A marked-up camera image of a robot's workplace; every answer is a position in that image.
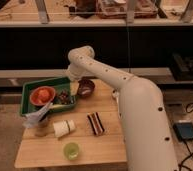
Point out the dark grapes bunch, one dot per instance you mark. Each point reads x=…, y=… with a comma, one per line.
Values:
x=64, y=97

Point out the yellow corn cob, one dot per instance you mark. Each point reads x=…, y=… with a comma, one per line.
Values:
x=57, y=106

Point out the purple bowl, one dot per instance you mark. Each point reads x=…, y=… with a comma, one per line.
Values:
x=86, y=88

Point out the small green cup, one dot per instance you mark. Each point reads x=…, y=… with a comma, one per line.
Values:
x=71, y=151

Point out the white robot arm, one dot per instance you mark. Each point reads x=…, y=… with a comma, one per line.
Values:
x=148, y=141

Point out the orange bowl with fruit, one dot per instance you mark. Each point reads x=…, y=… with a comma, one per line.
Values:
x=42, y=95

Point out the green plastic tray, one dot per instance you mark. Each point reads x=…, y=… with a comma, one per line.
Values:
x=59, y=84

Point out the crumpled clear plastic bag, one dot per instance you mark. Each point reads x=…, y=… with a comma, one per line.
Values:
x=33, y=118

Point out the white cylindrical cup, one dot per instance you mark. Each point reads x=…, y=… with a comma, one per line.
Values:
x=63, y=128

